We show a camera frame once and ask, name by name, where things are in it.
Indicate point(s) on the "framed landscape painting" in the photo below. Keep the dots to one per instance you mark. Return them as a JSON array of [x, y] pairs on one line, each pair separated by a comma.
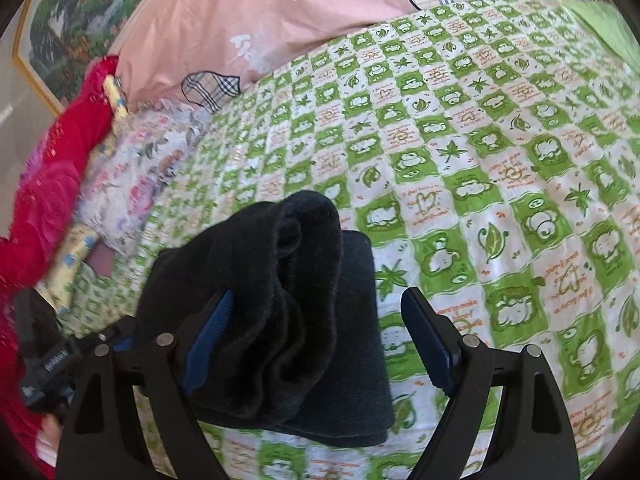
[[85, 20]]

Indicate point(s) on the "light green cloth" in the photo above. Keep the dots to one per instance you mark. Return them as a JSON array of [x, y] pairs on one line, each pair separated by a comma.
[[610, 25]]

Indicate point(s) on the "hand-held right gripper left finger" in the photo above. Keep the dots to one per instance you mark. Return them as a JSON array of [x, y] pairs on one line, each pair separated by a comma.
[[207, 345]]

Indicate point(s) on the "pink quilt with plaid hearts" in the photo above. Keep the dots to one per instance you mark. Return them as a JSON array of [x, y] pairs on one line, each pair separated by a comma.
[[325, 5]]

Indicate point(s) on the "floral pillow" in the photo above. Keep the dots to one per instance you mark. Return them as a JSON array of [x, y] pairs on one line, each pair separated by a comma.
[[150, 170]]

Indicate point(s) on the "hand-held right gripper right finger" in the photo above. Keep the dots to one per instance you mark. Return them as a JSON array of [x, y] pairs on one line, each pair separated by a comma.
[[430, 342]]

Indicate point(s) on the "person's left hand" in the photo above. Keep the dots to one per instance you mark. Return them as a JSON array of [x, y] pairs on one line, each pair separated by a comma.
[[49, 437]]

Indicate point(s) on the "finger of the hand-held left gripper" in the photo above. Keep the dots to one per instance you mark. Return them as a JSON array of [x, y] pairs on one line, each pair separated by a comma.
[[120, 337]]

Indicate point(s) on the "black pants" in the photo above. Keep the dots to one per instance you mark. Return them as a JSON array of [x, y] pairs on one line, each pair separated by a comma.
[[300, 335]]

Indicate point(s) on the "yellow floral cloth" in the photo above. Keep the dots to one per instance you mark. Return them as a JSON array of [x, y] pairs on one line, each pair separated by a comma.
[[70, 260]]

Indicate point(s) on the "red rose blanket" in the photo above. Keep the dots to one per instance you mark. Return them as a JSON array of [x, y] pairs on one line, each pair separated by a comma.
[[50, 185]]

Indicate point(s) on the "pink cloth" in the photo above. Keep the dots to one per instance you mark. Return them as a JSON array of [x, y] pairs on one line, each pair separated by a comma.
[[106, 262]]

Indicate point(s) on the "green checked bedsheet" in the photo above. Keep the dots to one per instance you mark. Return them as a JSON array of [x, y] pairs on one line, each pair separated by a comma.
[[500, 185]]

